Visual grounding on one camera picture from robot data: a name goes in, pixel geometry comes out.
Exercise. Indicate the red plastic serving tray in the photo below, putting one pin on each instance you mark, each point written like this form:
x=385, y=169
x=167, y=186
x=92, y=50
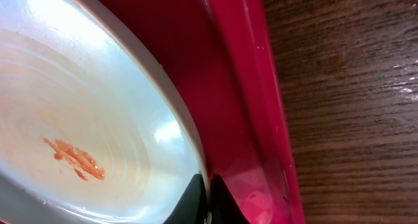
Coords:
x=218, y=55

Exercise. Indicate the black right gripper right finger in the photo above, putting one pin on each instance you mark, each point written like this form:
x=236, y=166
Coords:
x=224, y=208

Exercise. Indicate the white plate with ketchup blob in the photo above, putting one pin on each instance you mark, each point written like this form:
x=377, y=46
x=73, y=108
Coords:
x=92, y=128

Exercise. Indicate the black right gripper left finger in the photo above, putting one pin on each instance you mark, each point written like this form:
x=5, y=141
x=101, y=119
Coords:
x=192, y=206

